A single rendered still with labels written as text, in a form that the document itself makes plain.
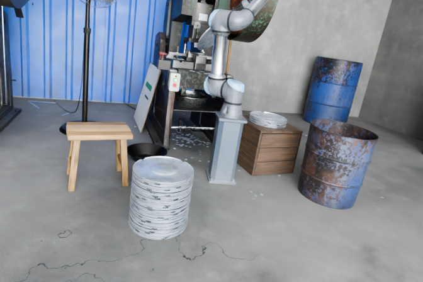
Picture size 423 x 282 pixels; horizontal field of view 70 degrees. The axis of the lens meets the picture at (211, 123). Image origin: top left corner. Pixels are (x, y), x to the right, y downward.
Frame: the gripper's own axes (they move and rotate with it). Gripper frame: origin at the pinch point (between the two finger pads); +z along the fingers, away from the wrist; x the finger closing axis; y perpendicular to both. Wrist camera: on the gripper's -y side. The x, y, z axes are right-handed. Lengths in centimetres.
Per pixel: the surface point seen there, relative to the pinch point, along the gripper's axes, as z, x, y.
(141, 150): 98, 44, 37
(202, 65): 33.9, 13.1, -7.7
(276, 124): 8, 84, 9
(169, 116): 72, 33, 17
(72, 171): 94, 35, 106
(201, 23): 16.7, -15.2, -13.5
